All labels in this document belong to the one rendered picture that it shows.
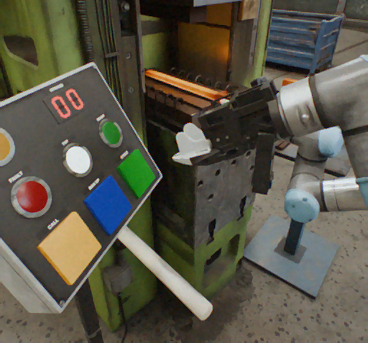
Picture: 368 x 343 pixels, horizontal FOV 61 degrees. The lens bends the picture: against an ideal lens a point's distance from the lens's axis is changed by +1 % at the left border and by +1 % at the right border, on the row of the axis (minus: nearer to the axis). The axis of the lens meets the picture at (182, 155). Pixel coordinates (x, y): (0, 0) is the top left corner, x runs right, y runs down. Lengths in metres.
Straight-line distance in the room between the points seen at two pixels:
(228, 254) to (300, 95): 1.23
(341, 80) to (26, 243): 0.45
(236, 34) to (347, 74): 0.83
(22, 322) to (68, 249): 1.24
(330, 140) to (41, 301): 0.66
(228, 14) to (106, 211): 0.88
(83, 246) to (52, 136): 0.18
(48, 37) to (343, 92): 0.62
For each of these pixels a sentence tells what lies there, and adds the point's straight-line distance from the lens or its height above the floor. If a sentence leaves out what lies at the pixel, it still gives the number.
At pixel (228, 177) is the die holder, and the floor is 0.71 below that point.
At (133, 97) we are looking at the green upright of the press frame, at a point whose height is 1.02.
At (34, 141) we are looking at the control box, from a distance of 0.50.
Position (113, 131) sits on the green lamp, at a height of 1.09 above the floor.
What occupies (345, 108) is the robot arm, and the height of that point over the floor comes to 1.21.
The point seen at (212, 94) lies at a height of 1.01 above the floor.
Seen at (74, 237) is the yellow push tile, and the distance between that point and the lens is 0.50.
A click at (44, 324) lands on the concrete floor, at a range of 1.68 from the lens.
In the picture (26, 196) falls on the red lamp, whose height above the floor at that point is 1.10.
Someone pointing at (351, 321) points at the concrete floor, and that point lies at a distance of 1.74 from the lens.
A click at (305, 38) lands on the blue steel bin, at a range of 4.66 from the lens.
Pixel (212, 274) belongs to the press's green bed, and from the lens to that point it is 1.52.
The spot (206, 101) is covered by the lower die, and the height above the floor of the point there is 0.99.
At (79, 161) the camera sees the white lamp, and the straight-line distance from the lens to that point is 0.53.
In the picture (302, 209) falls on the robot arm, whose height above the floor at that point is 0.90.
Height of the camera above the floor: 1.37
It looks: 32 degrees down
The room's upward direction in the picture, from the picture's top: straight up
